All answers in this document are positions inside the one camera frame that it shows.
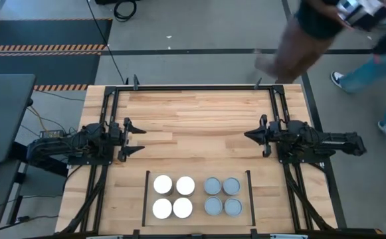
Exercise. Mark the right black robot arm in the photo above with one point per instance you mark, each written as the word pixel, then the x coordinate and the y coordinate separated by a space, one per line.
pixel 329 139

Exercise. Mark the black aluminium table frame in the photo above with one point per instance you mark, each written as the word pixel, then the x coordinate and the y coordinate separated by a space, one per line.
pixel 196 88

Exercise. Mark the peaches label can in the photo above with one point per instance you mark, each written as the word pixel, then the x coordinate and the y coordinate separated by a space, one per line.
pixel 162 184

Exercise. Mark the corn label can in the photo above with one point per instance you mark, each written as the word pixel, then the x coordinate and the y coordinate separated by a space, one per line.
pixel 213 206

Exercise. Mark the pale yellow label can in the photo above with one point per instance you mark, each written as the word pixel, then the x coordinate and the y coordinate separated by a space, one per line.
pixel 231 186

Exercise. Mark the black table clamp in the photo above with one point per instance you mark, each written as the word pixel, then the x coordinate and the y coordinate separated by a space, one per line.
pixel 254 233
pixel 135 234

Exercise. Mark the person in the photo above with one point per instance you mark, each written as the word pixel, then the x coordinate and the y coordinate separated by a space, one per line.
pixel 372 71
pixel 295 46

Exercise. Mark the black hazard-striped floor mat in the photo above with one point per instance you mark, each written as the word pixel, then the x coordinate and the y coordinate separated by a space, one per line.
pixel 46 33

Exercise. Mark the silver and black device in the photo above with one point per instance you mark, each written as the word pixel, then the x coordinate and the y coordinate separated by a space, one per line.
pixel 362 13

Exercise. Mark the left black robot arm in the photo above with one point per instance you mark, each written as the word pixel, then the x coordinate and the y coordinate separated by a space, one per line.
pixel 63 146

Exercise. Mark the white carrot-print box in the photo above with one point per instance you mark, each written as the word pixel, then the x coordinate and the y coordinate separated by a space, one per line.
pixel 182 207

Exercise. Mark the grey desk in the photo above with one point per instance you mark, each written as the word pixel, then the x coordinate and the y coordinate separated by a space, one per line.
pixel 3 116

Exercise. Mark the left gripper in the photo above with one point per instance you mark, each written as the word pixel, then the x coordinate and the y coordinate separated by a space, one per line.
pixel 117 139

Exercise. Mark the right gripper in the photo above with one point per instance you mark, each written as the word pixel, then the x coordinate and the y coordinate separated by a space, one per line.
pixel 274 132

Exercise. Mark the wooden shelf with black legs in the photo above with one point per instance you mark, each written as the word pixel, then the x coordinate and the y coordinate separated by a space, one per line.
pixel 199 220

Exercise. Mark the plain metal-lid can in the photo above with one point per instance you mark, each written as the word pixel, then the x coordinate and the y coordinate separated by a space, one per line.
pixel 185 185
pixel 162 208

